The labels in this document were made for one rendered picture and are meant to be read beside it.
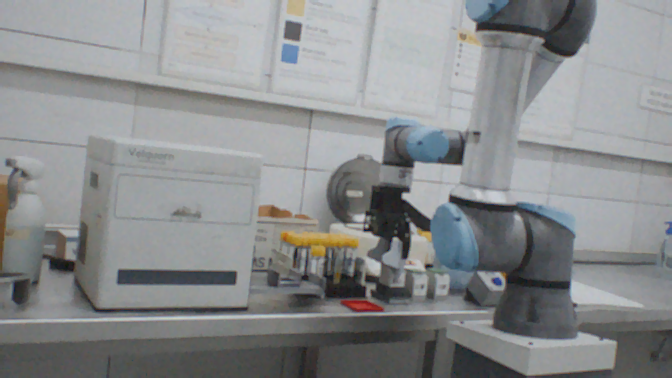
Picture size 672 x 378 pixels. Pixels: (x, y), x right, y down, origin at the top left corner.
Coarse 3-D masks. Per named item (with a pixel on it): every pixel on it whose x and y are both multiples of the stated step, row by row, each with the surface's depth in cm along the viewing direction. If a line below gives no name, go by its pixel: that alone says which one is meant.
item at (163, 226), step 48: (96, 144) 126; (144, 144) 115; (96, 192) 122; (144, 192) 116; (192, 192) 120; (240, 192) 125; (96, 240) 118; (144, 240) 117; (192, 240) 121; (240, 240) 126; (96, 288) 115; (144, 288) 118; (192, 288) 122; (240, 288) 127
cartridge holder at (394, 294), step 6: (378, 282) 153; (372, 288) 156; (378, 288) 153; (384, 288) 150; (390, 288) 149; (396, 288) 150; (402, 288) 151; (372, 294) 154; (378, 294) 152; (384, 294) 150; (390, 294) 149; (396, 294) 150; (402, 294) 151; (384, 300) 149; (390, 300) 148; (396, 300) 148; (402, 300) 149; (408, 300) 150
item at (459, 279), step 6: (438, 258) 168; (438, 264) 167; (450, 270) 167; (456, 270) 167; (450, 276) 167; (456, 276) 168; (462, 276) 168; (468, 276) 169; (450, 282) 167; (456, 282) 168; (462, 282) 169; (468, 282) 169; (450, 288) 167; (456, 288) 168; (462, 288) 169; (462, 294) 167
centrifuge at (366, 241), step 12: (336, 228) 185; (348, 228) 182; (360, 228) 195; (360, 240) 175; (372, 240) 175; (420, 240) 180; (360, 252) 175; (420, 252) 180; (372, 264) 172; (408, 264) 177; (420, 264) 178; (372, 276) 170
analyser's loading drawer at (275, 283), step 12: (276, 276) 133; (288, 276) 139; (300, 276) 135; (312, 276) 141; (252, 288) 129; (264, 288) 130; (276, 288) 132; (288, 288) 133; (300, 288) 134; (312, 288) 136; (324, 288) 137
